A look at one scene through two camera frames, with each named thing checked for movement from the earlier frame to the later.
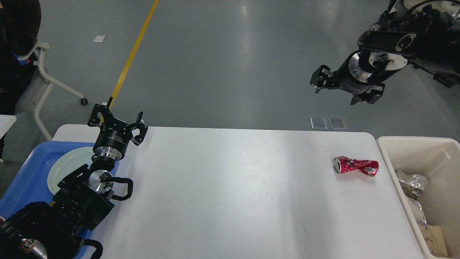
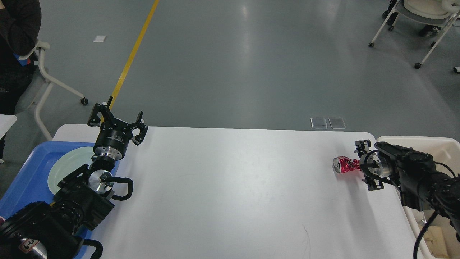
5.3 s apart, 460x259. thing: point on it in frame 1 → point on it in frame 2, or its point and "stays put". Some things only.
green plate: (67, 164) stays put
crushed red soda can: (342, 164) stays put
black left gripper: (112, 140) stays put
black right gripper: (356, 73) → (375, 165)
